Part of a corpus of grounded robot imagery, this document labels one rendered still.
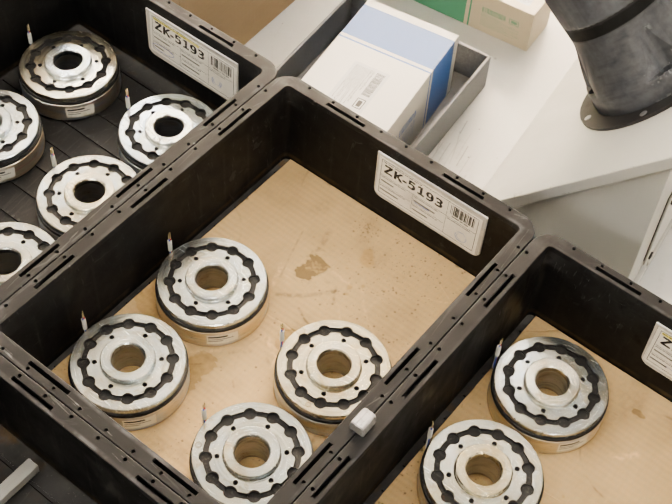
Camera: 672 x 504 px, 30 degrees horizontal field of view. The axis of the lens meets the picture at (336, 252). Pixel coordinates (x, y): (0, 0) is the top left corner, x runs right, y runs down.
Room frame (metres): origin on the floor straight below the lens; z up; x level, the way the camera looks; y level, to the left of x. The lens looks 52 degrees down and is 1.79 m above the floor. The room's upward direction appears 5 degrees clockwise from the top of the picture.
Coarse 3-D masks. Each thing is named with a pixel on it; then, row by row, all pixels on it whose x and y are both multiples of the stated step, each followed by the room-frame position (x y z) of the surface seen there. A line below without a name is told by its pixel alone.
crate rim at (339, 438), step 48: (384, 144) 0.79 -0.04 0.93; (144, 192) 0.71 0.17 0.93; (480, 192) 0.74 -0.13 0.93; (96, 240) 0.66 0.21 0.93; (528, 240) 0.69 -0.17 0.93; (48, 288) 0.60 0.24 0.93; (480, 288) 0.64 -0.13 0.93; (0, 336) 0.55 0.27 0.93; (432, 336) 0.58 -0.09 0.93; (48, 384) 0.51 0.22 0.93; (384, 384) 0.53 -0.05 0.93; (336, 432) 0.49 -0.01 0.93; (288, 480) 0.44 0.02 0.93
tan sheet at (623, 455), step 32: (480, 384) 0.60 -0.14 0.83; (608, 384) 0.61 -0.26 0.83; (640, 384) 0.62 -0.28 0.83; (480, 416) 0.57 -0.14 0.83; (608, 416) 0.58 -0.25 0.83; (640, 416) 0.58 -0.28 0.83; (608, 448) 0.55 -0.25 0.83; (640, 448) 0.55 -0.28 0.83; (416, 480) 0.50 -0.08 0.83; (480, 480) 0.51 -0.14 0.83; (544, 480) 0.51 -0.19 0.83; (576, 480) 0.51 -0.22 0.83; (608, 480) 0.52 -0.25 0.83; (640, 480) 0.52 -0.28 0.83
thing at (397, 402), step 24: (552, 240) 0.70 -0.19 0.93; (528, 264) 0.67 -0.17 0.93; (576, 264) 0.67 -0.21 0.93; (600, 264) 0.67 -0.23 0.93; (504, 288) 0.64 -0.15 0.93; (624, 288) 0.65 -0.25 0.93; (480, 312) 0.61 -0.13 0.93; (456, 336) 0.59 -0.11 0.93; (432, 360) 0.56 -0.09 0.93; (408, 384) 0.54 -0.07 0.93; (384, 408) 0.51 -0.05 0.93; (336, 456) 0.47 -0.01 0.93; (360, 456) 0.47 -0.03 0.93; (336, 480) 0.45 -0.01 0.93
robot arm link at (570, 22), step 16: (544, 0) 0.98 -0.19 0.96; (560, 0) 0.96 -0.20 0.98; (576, 0) 0.95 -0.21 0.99; (592, 0) 0.95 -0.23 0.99; (608, 0) 0.94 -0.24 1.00; (624, 0) 0.94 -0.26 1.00; (560, 16) 0.96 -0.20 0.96; (576, 16) 0.95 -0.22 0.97; (592, 16) 0.94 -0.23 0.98; (608, 16) 0.94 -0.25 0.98
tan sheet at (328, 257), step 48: (288, 192) 0.81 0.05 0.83; (336, 192) 0.82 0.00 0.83; (240, 240) 0.75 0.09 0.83; (288, 240) 0.75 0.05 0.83; (336, 240) 0.76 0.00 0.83; (384, 240) 0.76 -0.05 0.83; (144, 288) 0.68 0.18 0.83; (288, 288) 0.69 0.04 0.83; (336, 288) 0.70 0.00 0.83; (384, 288) 0.70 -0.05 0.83; (432, 288) 0.71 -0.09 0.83; (288, 336) 0.64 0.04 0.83; (384, 336) 0.65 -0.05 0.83; (192, 384) 0.58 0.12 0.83; (240, 384) 0.58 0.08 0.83; (144, 432) 0.53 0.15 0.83; (192, 432) 0.53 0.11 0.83
